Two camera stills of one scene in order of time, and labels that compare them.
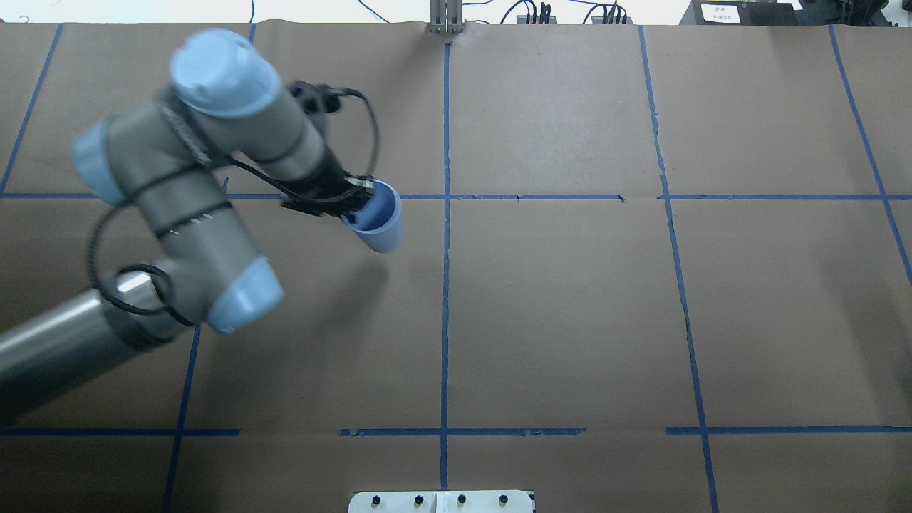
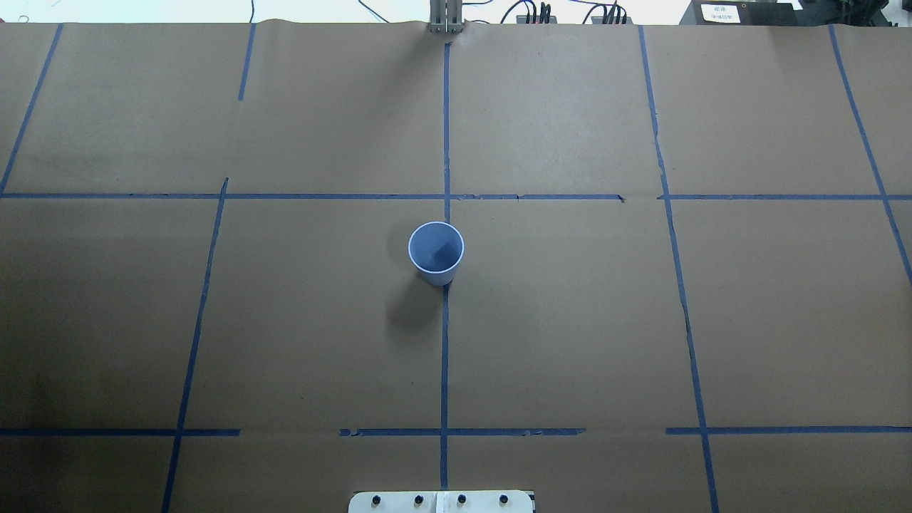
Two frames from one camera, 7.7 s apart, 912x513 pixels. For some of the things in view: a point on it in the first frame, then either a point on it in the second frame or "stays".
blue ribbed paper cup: x=378 y=220 -> x=436 y=249
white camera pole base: x=441 y=501 stays
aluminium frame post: x=446 y=16 stays
